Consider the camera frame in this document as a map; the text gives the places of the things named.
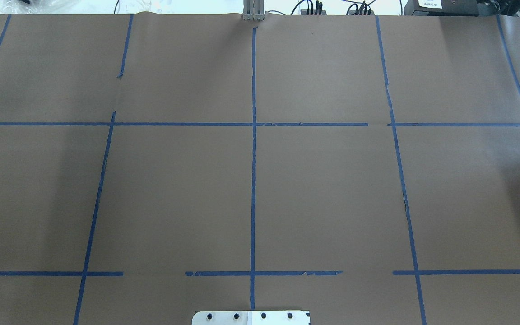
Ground black box device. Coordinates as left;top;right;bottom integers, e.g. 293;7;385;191
403;0;479;17

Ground aluminium frame post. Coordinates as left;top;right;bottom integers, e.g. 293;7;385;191
243;0;265;21

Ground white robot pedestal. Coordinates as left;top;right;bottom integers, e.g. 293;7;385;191
191;310;311;325

